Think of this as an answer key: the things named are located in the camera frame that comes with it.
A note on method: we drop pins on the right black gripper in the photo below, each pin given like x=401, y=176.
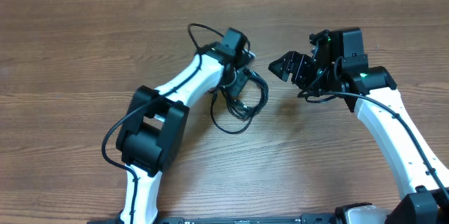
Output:
x=306, y=70

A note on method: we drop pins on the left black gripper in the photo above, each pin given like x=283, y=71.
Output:
x=237, y=81

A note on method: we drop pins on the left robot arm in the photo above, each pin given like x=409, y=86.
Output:
x=151, y=132

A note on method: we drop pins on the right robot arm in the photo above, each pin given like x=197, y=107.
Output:
x=338, y=68

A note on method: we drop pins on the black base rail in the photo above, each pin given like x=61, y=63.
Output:
x=245, y=219

